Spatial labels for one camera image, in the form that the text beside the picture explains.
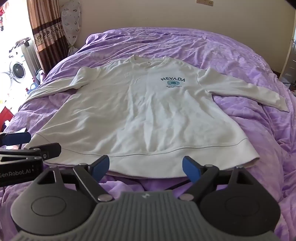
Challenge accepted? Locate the white Nevada sweatshirt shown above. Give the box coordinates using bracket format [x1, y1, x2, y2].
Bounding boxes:
[27, 56, 288, 178]

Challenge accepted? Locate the red object at bedside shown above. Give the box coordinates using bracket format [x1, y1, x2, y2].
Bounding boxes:
[0, 106, 14, 132]

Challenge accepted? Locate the white washing machine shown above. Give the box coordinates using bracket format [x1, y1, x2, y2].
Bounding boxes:
[2, 37, 36, 93]

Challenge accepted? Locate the purple floral bed blanket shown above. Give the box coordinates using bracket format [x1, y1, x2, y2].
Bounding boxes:
[1, 28, 295, 240]

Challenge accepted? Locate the brown patterned curtain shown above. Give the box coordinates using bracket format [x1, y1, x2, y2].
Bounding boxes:
[27, 0, 69, 74]

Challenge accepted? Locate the white patterned fabric bundle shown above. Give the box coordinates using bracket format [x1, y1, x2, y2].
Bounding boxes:
[60, 1, 81, 56]

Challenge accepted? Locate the wall outlet plate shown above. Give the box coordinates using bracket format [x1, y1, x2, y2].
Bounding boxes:
[196, 0, 214, 6]

